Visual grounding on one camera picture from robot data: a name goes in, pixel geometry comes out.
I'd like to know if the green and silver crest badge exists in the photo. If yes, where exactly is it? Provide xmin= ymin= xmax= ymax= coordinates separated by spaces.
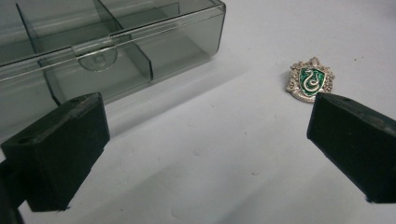
xmin=285 ymin=56 xmax=336 ymax=104

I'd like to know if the transparent grey compartment box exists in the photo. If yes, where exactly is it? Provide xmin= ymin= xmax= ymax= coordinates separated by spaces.
xmin=0 ymin=0 xmax=227 ymax=138

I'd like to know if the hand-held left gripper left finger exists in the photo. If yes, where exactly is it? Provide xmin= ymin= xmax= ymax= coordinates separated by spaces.
xmin=0 ymin=91 xmax=110 ymax=213

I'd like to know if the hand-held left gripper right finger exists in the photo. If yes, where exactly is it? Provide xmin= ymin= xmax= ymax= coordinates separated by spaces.
xmin=306 ymin=91 xmax=396 ymax=204

